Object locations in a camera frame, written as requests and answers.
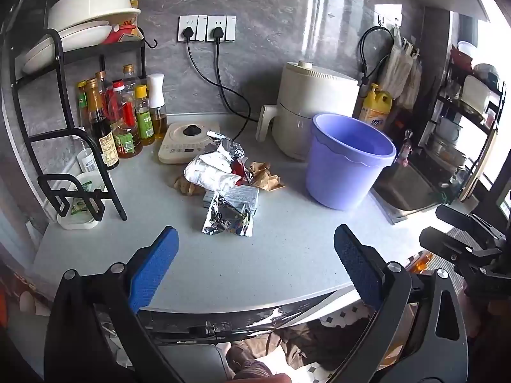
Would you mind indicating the yellow snack packet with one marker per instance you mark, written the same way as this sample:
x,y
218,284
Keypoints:
x,y
131,18

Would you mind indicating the large white plate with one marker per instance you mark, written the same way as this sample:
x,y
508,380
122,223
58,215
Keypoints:
x,y
40,54

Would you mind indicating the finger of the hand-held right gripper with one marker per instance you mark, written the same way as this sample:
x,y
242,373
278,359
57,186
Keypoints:
x,y
465,217
447,245

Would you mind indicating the stainless steel sink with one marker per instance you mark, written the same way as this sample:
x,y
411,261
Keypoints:
x,y
407,191

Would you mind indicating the small clear pump bottle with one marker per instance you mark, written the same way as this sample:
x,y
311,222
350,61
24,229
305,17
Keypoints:
x,y
86,161

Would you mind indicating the red plastic utensil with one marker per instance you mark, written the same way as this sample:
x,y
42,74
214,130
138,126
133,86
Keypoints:
x,y
121,32

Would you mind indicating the white air fryer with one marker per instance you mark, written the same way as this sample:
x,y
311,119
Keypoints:
x,y
311,103

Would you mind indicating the black kitchen shelf rack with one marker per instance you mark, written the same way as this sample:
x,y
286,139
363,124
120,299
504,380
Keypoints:
x,y
490,139

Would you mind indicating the large white basin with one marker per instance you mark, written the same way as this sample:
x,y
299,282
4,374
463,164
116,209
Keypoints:
x,y
88,6

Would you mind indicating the orange package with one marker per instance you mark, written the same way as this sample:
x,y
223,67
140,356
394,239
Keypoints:
x,y
419,262

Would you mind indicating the crumpled brown paper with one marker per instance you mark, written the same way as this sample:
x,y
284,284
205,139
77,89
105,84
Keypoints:
x,y
265,177
187,186

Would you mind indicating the yellow detergent bottle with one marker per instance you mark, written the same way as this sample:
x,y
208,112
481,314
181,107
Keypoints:
x,y
375,107

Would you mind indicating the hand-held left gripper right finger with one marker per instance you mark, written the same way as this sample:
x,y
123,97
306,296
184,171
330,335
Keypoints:
x,y
357,265

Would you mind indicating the small pink bottle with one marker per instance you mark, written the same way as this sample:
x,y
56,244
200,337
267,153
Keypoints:
x,y
405,151

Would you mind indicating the red wrapper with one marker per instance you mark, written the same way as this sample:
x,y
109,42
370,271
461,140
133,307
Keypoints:
x,y
239,169

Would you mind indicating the small grey cardboard box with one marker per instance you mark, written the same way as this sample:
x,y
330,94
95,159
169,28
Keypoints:
x,y
243,196

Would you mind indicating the silver printed snack wrapper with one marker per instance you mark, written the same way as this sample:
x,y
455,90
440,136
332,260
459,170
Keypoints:
x,y
225,217

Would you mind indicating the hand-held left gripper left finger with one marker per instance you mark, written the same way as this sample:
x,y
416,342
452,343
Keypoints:
x,y
153,265

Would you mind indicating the gold cap sauce bottle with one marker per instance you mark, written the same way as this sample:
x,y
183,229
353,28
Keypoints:
x,y
102,78

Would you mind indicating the black dish rack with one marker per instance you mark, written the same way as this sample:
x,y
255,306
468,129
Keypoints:
x,y
111,48

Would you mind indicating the white top oil sprayer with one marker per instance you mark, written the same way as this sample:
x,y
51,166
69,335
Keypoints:
x,y
156,95

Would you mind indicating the tall clear bottle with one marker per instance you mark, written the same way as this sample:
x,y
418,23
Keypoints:
x,y
128,75

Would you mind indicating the white drip tray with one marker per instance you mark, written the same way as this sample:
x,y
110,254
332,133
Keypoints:
x,y
80,221

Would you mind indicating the green packet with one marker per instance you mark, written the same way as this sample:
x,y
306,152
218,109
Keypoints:
x,y
82,197

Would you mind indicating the purple plastic bucket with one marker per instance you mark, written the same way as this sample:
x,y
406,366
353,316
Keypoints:
x,y
339,179

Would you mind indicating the beige hanging bags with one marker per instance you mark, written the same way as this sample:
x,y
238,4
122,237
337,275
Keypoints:
x,y
403,72

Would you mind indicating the red cap sauce bottle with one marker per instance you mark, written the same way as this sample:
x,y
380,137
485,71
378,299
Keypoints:
x,y
125,127

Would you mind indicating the aluminium foil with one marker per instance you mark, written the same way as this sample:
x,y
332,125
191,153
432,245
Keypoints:
x,y
223,145

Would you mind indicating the white storage container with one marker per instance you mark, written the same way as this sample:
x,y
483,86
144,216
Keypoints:
x,y
475,93

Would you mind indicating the white induction cooker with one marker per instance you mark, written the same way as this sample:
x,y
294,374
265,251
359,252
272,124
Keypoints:
x,y
175,143

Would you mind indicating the white wall socket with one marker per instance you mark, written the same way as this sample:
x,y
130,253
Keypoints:
x,y
229,28
191,22

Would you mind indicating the yellow cap green label bottle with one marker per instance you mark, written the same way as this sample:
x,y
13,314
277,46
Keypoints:
x,y
144,121

